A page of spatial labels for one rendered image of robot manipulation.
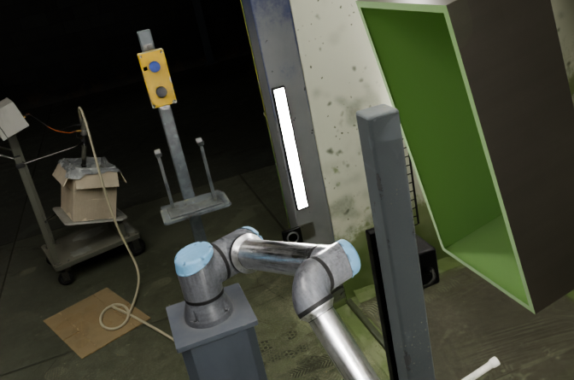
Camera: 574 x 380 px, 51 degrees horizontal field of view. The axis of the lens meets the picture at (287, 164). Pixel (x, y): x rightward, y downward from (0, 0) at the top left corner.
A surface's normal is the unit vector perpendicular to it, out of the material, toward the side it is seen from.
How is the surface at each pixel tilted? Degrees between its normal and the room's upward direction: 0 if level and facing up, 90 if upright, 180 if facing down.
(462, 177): 90
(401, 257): 90
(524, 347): 0
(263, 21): 90
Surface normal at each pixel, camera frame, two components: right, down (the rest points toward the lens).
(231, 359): 0.31, 0.27
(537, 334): -0.19, -0.92
